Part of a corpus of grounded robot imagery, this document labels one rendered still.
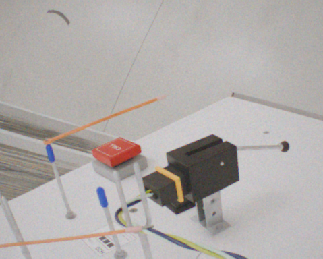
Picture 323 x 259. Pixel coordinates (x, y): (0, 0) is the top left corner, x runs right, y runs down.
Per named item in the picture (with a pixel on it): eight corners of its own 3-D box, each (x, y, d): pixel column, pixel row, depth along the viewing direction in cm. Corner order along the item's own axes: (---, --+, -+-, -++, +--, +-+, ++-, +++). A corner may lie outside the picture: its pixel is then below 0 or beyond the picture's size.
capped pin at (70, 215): (79, 215, 52) (54, 135, 48) (70, 220, 51) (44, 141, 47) (71, 212, 53) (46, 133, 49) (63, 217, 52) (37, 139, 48)
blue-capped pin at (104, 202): (130, 255, 43) (109, 187, 40) (117, 261, 43) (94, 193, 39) (124, 249, 44) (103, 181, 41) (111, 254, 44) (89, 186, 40)
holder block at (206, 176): (239, 181, 44) (237, 145, 42) (193, 203, 42) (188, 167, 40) (216, 167, 47) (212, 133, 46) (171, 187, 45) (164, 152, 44)
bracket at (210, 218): (231, 226, 45) (228, 187, 43) (212, 236, 44) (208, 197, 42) (208, 210, 49) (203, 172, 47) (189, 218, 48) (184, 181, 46)
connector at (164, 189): (201, 186, 42) (199, 168, 42) (160, 208, 40) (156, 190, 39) (183, 177, 45) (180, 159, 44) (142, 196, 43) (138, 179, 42)
